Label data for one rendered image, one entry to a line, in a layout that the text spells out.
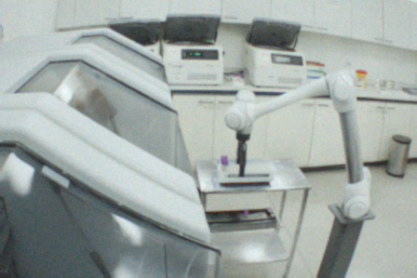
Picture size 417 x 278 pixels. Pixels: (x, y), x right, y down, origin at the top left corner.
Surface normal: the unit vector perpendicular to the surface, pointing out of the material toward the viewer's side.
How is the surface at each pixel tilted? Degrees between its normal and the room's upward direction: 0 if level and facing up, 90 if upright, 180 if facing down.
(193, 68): 90
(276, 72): 90
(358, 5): 90
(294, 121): 90
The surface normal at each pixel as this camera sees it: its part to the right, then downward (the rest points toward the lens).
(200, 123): 0.11, 0.29
